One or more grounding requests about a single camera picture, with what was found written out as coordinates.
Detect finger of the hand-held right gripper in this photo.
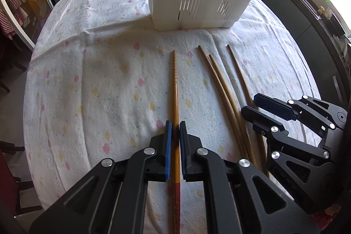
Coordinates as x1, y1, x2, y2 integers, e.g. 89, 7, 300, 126
253, 93, 337, 139
241, 105, 331, 186

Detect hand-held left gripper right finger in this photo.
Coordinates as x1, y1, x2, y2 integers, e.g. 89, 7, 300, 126
179, 121, 320, 234

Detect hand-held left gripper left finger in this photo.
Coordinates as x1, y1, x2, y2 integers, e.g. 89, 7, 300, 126
30, 120, 173, 234

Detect brown wooden chopstick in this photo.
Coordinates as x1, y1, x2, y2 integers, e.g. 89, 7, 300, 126
197, 45, 255, 167
226, 44, 270, 178
208, 54, 258, 169

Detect orange chopstick with red end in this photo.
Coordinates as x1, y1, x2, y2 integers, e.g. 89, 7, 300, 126
170, 50, 183, 234

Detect pink patterned clothing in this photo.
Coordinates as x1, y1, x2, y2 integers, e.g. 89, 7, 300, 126
312, 207, 344, 229

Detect dark cabinets under counter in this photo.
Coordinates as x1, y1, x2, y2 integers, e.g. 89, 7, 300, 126
254, 0, 351, 116

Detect white dish rack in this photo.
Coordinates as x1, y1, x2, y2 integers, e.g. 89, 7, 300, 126
340, 33, 351, 59

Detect white flower-print tablecloth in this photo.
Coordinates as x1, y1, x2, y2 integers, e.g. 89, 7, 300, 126
23, 0, 323, 234

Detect dark wooden chair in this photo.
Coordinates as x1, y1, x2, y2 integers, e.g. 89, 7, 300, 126
0, 140, 43, 219

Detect flower-print sliding glass door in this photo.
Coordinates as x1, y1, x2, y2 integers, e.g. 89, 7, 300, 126
0, 0, 54, 51

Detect red checked apron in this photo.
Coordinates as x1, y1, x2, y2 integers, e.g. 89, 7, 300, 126
0, 0, 23, 40

